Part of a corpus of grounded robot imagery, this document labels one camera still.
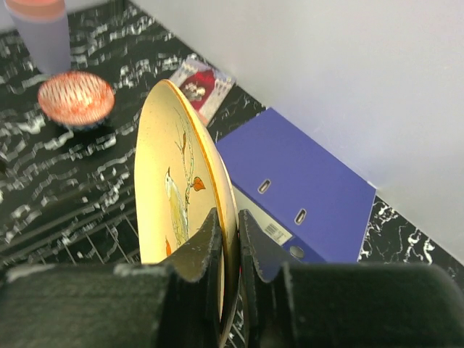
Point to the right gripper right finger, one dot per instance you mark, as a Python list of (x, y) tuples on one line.
[(291, 304)]

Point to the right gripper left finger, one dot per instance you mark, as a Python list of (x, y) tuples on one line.
[(171, 304)]

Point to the cream floral plate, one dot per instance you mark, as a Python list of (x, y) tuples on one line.
[(179, 176)]

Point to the blue white patterned bowl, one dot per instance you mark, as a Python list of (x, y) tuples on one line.
[(76, 100)]

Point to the lavender plastic cup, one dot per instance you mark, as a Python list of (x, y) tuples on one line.
[(47, 40)]

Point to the red illustrated booklet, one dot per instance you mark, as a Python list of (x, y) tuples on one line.
[(204, 86)]

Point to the blue ring binder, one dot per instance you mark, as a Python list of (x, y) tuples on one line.
[(305, 199)]

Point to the black wire dish rack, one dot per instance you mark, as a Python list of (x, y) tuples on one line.
[(90, 226)]

